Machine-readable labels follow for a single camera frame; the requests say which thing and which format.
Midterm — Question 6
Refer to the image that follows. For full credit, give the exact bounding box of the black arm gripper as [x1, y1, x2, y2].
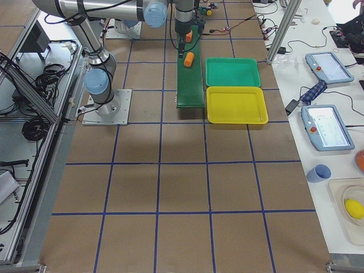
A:
[175, 19, 195, 59]

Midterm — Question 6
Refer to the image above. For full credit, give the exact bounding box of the orange cylinder with label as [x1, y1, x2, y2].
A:
[185, 31, 193, 43]

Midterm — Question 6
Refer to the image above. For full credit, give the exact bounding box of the plain orange cylinder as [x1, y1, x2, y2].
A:
[183, 52, 195, 68]

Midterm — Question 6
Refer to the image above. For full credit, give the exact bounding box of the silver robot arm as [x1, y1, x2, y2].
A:
[33, 1, 196, 84]

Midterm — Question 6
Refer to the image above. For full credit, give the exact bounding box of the green plastic tray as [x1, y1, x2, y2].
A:
[205, 57, 261, 87]

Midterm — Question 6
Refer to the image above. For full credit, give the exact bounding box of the yellow plastic tray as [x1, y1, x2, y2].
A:
[206, 86, 268, 125]

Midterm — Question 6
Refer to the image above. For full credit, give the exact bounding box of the black power adapter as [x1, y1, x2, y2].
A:
[285, 99, 300, 116]

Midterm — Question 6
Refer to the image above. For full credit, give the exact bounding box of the blue plaid umbrella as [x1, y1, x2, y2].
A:
[300, 80, 328, 105]

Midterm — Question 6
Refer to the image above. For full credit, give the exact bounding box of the teach pendant far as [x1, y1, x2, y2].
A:
[305, 51, 354, 84]

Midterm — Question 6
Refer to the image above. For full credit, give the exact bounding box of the teach pendant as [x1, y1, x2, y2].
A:
[301, 105, 355, 151]
[305, 51, 354, 84]

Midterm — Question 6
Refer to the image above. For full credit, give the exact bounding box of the teach pendant near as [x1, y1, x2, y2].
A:
[301, 105, 355, 151]

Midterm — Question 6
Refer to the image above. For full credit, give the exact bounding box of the blue cup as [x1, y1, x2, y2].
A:
[307, 164, 332, 183]

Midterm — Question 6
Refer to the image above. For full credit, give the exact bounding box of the beige tray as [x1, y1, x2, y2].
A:
[328, 177, 364, 246]

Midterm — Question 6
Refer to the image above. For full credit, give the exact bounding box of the yellow lemon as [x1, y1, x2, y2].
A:
[344, 199, 363, 220]

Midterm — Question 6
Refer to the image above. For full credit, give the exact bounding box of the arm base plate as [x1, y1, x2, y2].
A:
[82, 89, 132, 126]
[106, 19, 142, 40]

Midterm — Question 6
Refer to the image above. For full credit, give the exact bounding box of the red black wire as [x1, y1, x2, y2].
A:
[200, 14, 258, 36]

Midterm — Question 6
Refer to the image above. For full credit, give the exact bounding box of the aluminium frame post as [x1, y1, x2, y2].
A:
[266, 0, 301, 64]

